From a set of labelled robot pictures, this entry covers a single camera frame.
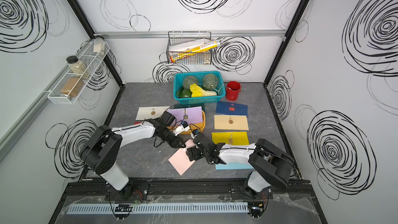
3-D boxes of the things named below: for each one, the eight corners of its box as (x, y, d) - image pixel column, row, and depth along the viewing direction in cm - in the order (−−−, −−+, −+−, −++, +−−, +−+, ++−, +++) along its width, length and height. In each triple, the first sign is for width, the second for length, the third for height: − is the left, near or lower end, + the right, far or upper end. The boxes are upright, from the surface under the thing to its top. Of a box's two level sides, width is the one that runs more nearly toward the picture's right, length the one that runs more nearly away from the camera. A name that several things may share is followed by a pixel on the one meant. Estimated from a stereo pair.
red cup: (225, 101, 112) (227, 91, 104) (224, 90, 119) (225, 81, 111) (239, 101, 112) (242, 91, 104) (237, 90, 119) (239, 81, 111)
